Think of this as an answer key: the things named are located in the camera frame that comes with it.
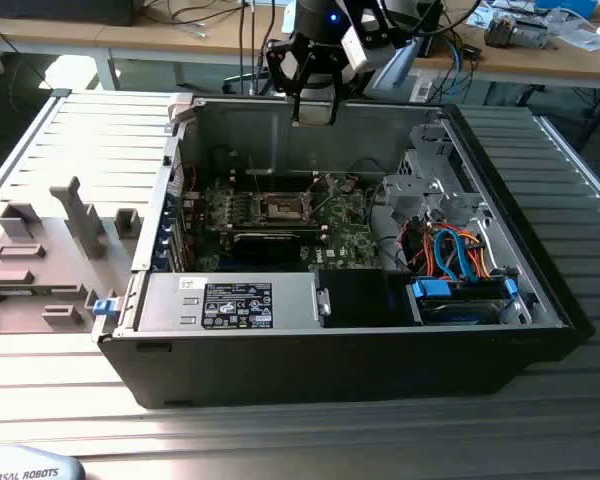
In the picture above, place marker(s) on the pale blue teach pendant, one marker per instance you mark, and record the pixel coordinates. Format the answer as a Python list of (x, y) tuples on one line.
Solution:
[(30, 467)]

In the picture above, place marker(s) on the grey parts rack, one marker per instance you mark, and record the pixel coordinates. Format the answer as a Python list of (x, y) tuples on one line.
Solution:
[(55, 250)]

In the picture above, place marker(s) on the clear plastic bag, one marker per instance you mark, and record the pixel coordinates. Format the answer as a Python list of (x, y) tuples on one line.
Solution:
[(585, 37)]

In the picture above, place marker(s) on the round coin battery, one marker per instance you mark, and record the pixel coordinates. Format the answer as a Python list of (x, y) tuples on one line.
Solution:
[(349, 183)]

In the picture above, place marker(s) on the green motherboard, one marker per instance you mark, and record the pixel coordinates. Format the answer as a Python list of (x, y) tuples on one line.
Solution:
[(350, 235)]

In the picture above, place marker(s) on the CPU cooler with fins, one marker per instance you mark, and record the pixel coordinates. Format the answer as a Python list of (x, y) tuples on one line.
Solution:
[(500, 32)]

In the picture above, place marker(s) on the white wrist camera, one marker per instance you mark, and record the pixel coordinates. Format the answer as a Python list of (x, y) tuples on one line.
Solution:
[(355, 50)]

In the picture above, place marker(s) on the black equipment box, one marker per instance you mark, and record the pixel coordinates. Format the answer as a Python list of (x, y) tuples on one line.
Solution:
[(55, 10)]

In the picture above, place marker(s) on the grey power supply unit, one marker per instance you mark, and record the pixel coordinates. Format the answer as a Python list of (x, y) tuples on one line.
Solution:
[(170, 305)]

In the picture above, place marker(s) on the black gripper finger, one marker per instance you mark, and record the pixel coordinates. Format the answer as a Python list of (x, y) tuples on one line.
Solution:
[(334, 110), (296, 110)]

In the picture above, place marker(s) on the hard disk in blue carrier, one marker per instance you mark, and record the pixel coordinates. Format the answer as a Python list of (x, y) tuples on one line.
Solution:
[(460, 312)]

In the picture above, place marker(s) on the black PC case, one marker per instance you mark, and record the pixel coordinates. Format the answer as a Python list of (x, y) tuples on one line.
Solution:
[(280, 370)]

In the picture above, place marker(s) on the black stand leg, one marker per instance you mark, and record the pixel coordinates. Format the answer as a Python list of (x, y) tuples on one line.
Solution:
[(599, 105)]

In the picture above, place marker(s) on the CPU socket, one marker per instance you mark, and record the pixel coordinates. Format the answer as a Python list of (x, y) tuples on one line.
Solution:
[(280, 207)]

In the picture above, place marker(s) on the wooden desk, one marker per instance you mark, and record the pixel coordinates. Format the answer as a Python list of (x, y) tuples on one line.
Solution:
[(530, 65), (130, 35)]

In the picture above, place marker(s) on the white power adapter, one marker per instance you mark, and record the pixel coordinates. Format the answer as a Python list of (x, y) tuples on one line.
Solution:
[(422, 90)]

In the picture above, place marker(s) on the silver metal device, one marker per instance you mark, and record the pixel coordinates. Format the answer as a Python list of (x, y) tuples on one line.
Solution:
[(532, 35)]

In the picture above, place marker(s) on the CPU with silver top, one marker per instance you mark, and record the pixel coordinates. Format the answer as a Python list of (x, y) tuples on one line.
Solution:
[(314, 116)]

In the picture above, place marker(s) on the blue cardboard box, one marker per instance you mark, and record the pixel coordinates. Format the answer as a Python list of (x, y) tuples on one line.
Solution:
[(567, 6)]

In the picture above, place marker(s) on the metal drive cage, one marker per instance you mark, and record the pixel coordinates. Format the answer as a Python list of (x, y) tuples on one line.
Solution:
[(430, 197)]

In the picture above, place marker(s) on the black graphics card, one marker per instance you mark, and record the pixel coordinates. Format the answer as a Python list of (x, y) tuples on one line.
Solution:
[(265, 247)]

